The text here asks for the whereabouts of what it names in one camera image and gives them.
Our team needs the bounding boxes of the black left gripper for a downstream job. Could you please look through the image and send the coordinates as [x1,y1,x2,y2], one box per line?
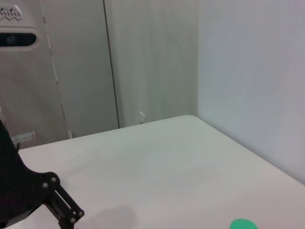
[0,119,86,229]

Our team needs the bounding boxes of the green capped clear test tube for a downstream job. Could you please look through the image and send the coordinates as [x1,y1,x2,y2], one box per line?
[229,218,258,229]

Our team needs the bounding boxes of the left gripper cable with plugs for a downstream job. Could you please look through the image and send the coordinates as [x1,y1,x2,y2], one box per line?
[10,131,37,150]

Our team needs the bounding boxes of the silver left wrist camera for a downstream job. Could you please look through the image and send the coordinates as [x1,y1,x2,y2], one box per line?
[0,4,41,52]

